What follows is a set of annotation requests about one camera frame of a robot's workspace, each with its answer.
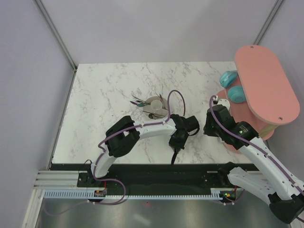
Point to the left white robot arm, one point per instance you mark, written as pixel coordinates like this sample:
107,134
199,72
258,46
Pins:
124,135

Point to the blue plastic knife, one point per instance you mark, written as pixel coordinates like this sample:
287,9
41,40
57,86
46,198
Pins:
174,156

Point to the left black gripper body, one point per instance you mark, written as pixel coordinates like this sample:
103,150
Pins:
178,143

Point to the white round divided container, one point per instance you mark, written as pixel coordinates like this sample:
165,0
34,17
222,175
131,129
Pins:
158,105

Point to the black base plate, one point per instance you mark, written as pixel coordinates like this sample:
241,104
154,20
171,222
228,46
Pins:
160,176

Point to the white slotted cable duct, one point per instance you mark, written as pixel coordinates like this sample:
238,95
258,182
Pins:
139,193

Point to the teal plastic spoon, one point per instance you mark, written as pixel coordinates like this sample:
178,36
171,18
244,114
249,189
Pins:
143,104

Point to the black small spoon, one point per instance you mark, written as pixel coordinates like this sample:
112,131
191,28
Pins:
154,116

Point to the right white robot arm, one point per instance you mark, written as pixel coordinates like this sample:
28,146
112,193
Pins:
282,191

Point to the pink oval shelf top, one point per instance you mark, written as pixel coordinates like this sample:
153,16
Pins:
269,94

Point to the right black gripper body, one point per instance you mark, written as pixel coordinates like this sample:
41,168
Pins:
210,129

